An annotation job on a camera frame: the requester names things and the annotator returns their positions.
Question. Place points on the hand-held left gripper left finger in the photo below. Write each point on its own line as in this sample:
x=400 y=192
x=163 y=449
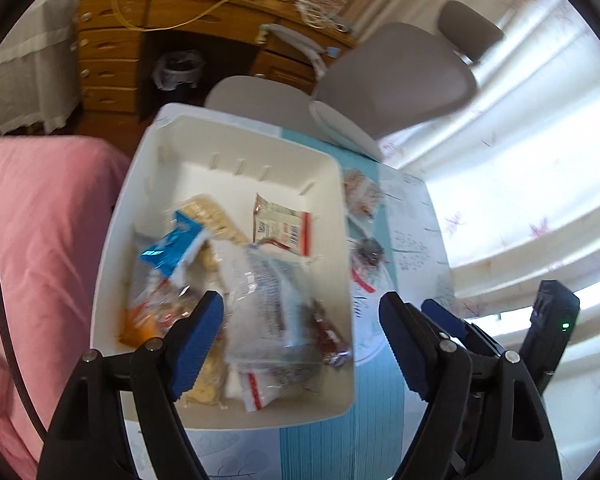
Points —
x=197 y=350

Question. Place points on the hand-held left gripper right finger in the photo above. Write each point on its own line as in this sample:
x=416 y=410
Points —
x=405 y=350

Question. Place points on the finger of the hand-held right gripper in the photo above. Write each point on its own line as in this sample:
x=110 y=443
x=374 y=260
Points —
x=447 y=317

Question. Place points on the beige biscuit packet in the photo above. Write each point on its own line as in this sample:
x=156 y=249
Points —
x=210 y=375

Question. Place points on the orange snack packet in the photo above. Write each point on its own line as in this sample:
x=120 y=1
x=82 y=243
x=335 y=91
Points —
x=145 y=320

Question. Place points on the white packet with red strip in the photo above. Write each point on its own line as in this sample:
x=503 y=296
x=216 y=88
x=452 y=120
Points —
x=257 y=387

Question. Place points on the dark red snack packet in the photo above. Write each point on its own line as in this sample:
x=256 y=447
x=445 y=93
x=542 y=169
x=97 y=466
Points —
x=330 y=340

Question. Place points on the clear plastic snack bag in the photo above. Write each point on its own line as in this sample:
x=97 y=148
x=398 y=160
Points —
x=265 y=300

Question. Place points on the blue snack packet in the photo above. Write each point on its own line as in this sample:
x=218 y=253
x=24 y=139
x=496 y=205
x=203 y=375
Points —
x=172 y=247

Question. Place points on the clear beige cracker packet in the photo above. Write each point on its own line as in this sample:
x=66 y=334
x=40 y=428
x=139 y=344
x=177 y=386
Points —
x=215 y=215

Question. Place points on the red edged snack packet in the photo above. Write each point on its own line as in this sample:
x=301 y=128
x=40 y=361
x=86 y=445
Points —
x=280 y=225

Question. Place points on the white plastic storage bin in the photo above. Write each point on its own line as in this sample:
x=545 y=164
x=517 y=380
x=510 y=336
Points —
x=230 y=145

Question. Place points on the clear packet of dark snacks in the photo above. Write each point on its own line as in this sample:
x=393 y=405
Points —
x=367 y=252

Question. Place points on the clear packet of brown snacks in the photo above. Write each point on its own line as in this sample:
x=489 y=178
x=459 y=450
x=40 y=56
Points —
x=362 y=192

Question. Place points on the pink blanket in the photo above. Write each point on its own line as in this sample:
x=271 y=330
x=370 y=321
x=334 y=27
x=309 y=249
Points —
x=45 y=235

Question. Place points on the white floral curtain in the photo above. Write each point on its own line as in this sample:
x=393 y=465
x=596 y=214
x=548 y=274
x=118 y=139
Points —
x=530 y=135

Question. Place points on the grey office chair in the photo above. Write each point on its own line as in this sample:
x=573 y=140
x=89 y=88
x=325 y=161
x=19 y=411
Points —
x=395 y=75

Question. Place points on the trash bin with bag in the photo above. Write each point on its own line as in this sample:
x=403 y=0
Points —
x=177 y=67

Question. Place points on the white lace cloth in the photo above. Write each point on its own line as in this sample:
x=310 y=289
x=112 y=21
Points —
x=25 y=75

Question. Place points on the wooden desk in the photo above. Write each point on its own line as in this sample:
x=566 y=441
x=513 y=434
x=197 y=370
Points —
x=115 y=15

